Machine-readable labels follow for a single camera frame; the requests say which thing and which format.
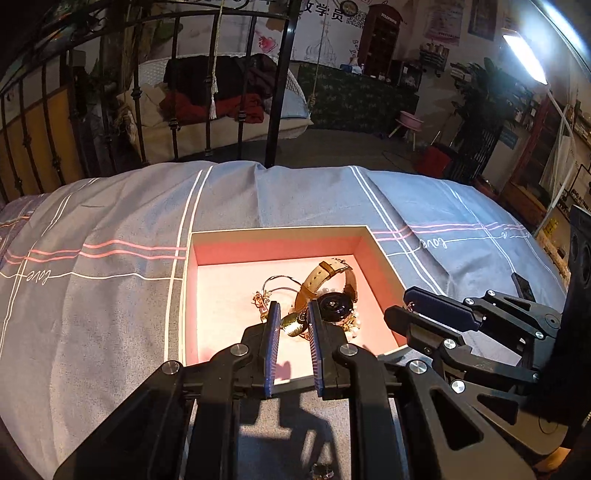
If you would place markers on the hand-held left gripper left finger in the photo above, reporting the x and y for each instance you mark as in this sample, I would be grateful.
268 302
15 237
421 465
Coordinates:
273 350

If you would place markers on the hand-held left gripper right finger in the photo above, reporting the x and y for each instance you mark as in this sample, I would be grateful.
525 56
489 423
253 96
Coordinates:
316 350

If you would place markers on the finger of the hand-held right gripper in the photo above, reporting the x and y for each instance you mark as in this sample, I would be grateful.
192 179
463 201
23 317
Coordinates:
415 327
438 307

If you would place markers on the small gold earring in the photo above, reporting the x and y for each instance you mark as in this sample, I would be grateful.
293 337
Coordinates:
293 324

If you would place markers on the silver bangle with gold charms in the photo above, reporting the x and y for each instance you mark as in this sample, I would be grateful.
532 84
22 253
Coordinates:
259 302

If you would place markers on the grey box with pink inside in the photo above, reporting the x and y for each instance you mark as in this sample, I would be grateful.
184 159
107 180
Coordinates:
221 295

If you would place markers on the red bucket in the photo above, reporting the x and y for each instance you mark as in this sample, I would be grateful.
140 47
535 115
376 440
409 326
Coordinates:
431 159

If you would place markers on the blue striped blanket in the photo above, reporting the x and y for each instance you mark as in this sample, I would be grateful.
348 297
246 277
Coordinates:
115 323

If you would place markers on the pink stool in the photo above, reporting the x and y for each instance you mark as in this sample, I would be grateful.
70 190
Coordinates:
411 121

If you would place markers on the potted green plant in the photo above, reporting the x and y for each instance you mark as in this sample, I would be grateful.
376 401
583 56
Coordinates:
485 97

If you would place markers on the green floral counter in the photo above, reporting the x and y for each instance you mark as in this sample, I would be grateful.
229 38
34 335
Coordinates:
355 97

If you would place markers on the white floor lamp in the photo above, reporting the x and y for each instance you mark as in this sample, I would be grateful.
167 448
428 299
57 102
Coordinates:
524 57

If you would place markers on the white wicker hanging chair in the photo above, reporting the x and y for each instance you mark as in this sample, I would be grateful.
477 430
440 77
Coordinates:
295 99

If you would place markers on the red cloth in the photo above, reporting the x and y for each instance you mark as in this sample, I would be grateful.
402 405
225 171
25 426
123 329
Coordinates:
184 106

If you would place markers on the red phone booth cabinet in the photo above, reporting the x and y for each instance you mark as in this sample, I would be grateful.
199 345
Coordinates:
381 41

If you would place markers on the black clothes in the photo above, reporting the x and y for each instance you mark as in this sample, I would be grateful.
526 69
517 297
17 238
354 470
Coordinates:
231 74

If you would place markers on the black iron bed frame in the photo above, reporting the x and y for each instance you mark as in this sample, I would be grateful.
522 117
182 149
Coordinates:
278 115

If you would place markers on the pink wall poster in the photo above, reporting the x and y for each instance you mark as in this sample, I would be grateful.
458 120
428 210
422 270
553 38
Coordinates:
442 23

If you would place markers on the wall poster with picture grid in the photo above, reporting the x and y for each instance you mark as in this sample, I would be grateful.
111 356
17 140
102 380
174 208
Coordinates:
482 18

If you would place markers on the large wall banner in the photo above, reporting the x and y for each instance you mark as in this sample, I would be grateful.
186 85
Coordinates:
323 37

